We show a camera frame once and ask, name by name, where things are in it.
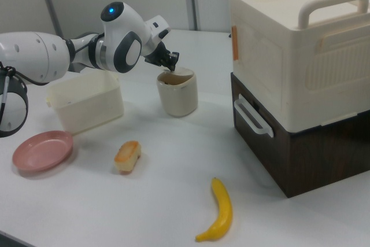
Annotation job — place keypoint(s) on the cream toy microwave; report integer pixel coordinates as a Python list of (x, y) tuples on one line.
[(260, 56)]

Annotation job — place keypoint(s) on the white translucent plastic container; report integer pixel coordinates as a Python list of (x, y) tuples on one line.
[(86, 108)]

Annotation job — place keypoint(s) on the pink plate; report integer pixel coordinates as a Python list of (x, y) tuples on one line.
[(40, 153)]

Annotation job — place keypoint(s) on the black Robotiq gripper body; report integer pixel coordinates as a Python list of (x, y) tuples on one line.
[(159, 56)]

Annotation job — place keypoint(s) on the toasted bread piece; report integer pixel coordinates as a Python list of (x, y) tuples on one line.
[(127, 154)]

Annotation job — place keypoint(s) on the yellow banana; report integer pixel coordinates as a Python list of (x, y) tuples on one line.
[(222, 209)]

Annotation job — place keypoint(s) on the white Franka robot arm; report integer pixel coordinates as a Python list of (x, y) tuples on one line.
[(34, 53)]

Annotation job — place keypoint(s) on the beige trash can with lid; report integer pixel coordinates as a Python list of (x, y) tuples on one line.
[(179, 99)]

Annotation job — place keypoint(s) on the dark brown wooden drawer box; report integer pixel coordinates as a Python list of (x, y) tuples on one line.
[(318, 157)]

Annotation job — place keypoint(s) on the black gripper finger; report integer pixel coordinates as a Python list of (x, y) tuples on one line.
[(174, 55), (170, 65)]

